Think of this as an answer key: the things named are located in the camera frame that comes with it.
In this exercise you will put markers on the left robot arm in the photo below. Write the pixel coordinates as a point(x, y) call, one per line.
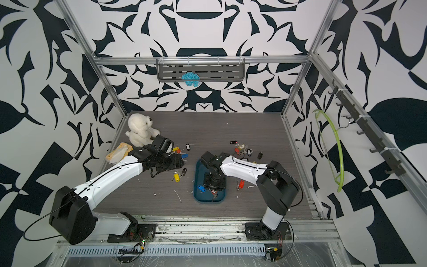
point(73, 215)

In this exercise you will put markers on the dark wall hook rail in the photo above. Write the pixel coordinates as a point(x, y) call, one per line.
point(370, 129)

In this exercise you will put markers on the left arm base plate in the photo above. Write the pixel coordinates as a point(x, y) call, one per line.
point(146, 232)

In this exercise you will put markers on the teal scrunchie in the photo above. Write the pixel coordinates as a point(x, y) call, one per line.
point(191, 79)

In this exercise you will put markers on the green hoop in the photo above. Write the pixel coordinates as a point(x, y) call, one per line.
point(339, 178)

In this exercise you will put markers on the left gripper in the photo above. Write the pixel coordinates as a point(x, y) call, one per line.
point(178, 162)

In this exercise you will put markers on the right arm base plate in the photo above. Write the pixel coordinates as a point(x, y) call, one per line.
point(258, 231)

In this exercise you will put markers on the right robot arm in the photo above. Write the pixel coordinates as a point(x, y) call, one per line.
point(277, 187)

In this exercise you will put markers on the grey slotted wall shelf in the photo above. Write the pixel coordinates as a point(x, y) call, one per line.
point(216, 69)

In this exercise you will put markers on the yellow tissue pack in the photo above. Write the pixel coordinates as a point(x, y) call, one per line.
point(119, 153)

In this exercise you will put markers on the teal storage box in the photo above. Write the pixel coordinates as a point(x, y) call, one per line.
point(201, 193)

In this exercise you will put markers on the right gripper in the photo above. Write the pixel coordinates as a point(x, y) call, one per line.
point(219, 185)

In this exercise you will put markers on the white cable duct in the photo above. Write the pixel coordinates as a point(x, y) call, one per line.
point(170, 250)

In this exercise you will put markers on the white teddy bear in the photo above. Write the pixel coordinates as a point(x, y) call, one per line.
point(141, 132)

